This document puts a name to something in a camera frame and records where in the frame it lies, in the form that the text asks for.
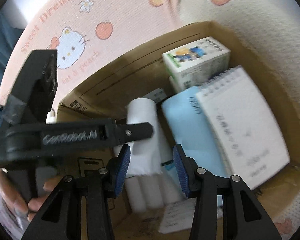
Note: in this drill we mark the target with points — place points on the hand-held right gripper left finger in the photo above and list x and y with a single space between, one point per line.
122 170

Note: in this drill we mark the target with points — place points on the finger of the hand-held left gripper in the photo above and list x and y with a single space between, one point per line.
135 132

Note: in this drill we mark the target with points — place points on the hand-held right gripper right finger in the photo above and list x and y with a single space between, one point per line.
181 172

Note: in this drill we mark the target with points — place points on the white paper roll pack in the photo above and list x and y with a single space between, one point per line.
142 115

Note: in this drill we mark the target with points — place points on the brown cardboard box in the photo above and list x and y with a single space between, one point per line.
102 90

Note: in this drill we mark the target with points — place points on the person's left forearm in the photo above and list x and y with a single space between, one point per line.
5 217

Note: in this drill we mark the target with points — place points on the person's left hand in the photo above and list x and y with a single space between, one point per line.
12 195

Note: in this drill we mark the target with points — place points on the white barcode packet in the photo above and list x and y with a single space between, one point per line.
156 96

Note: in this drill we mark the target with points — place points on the white paper slip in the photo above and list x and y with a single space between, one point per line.
176 217

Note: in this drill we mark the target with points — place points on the light blue packet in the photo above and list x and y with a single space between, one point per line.
187 125

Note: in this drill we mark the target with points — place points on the white spiral notebook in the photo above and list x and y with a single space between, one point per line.
240 130

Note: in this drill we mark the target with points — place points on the dark blue cloth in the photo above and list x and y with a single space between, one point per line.
2 55

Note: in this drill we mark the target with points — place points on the green and white small box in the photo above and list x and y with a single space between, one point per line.
195 60

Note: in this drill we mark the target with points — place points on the pink printed blanket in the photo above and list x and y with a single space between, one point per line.
130 17

